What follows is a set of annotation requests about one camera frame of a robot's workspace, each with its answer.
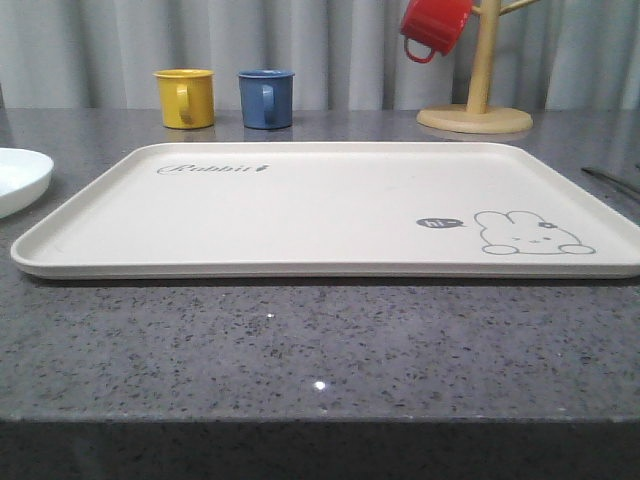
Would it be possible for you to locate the white round plate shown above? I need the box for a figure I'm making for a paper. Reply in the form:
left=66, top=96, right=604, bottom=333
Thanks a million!
left=0, top=148, right=54, bottom=218

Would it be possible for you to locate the silver metal chopstick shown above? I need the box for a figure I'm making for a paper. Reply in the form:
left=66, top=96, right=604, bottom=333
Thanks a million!
left=581, top=167, right=640, bottom=201

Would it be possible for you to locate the beige rabbit serving tray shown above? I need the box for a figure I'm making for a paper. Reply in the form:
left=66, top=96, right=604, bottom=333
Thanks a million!
left=11, top=142, right=639, bottom=279

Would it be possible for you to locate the blue enamel mug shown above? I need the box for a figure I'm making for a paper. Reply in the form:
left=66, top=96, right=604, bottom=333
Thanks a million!
left=238, top=69, right=294, bottom=130

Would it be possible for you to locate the yellow enamel mug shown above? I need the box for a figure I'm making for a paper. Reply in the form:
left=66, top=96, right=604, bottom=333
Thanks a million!
left=154, top=69, right=215, bottom=129

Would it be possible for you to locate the wooden mug tree stand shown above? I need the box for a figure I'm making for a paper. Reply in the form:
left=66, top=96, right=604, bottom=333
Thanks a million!
left=416, top=0, right=536, bottom=134

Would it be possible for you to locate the red enamel mug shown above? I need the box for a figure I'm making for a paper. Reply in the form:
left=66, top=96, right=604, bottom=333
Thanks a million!
left=400, top=0, right=473, bottom=64

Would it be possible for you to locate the grey curtain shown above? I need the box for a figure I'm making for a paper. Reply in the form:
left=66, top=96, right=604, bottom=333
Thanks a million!
left=1, top=1, right=639, bottom=110

